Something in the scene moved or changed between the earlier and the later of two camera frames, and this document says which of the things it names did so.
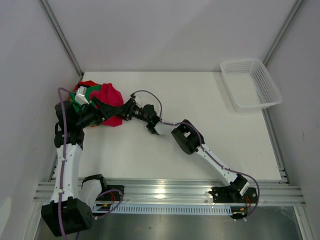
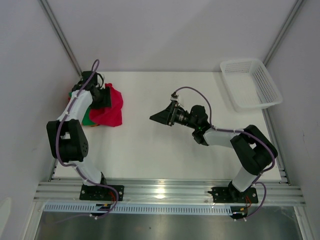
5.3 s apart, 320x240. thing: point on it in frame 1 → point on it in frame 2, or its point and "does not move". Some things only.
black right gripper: (128, 109) → (171, 116)
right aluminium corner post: (297, 6) does not move
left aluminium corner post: (48, 11) does not move
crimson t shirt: (111, 96) does not move
